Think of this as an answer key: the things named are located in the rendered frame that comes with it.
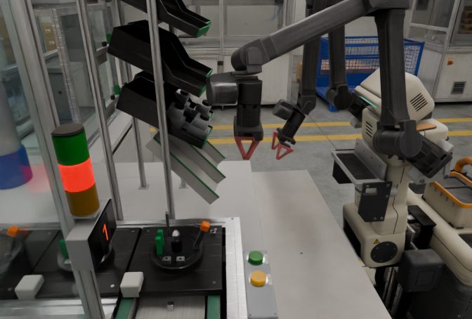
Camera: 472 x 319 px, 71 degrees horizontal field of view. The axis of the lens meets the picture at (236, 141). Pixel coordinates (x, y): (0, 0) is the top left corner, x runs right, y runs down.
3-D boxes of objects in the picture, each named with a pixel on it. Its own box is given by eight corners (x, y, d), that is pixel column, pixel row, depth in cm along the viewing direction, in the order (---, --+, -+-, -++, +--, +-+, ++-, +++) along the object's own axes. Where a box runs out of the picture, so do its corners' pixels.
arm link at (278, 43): (393, 1, 83) (363, 15, 93) (385, -21, 82) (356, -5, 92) (250, 71, 71) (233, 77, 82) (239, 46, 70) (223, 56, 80)
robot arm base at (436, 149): (454, 157, 90) (427, 139, 101) (435, 141, 87) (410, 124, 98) (430, 179, 92) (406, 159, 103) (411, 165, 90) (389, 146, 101)
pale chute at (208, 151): (218, 164, 133) (225, 157, 131) (211, 180, 121) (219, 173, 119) (166, 114, 127) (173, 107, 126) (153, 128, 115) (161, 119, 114)
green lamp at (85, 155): (94, 152, 58) (89, 126, 56) (83, 165, 54) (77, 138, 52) (64, 152, 58) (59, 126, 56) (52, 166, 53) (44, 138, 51)
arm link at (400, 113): (416, -17, 85) (386, -3, 95) (373, -19, 81) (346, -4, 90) (423, 155, 89) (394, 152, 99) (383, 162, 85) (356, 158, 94)
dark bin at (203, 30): (207, 32, 98) (217, 8, 95) (196, 38, 86) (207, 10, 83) (119, -11, 96) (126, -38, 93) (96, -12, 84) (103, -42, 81)
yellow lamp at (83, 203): (103, 199, 62) (99, 177, 60) (94, 216, 58) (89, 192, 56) (76, 200, 62) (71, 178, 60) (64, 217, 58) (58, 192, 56)
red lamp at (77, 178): (99, 176, 60) (94, 152, 58) (88, 192, 56) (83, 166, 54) (71, 177, 60) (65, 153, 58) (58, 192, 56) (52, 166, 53)
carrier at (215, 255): (222, 230, 102) (221, 195, 97) (222, 295, 80) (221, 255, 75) (142, 232, 101) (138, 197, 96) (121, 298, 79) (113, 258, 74)
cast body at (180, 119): (182, 124, 107) (190, 106, 104) (180, 130, 103) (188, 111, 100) (158, 114, 105) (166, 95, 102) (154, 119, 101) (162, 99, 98)
